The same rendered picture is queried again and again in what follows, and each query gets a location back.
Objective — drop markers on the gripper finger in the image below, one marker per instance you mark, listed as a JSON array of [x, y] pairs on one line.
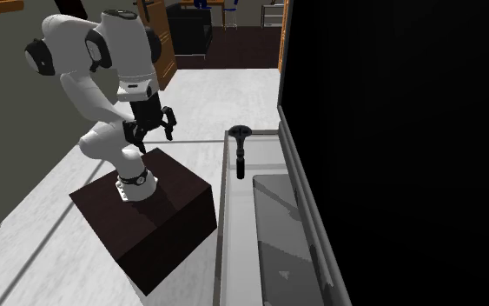
[[171, 121], [133, 132]]

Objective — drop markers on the grey drawer cabinet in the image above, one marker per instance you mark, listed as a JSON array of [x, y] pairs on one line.
[[273, 16]]

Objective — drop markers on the wooden door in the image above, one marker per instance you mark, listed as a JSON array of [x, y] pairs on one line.
[[164, 46]]

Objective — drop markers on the dark brown robot stand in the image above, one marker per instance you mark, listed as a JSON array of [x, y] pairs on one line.
[[151, 229]]

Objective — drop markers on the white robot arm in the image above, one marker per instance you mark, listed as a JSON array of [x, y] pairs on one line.
[[123, 46]]

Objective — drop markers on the black armchair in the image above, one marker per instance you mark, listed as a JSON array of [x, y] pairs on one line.
[[189, 31]]

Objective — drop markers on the blue stool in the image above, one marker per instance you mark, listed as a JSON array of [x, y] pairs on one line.
[[230, 15]]

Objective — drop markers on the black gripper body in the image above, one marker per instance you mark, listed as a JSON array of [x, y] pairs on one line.
[[147, 112]]

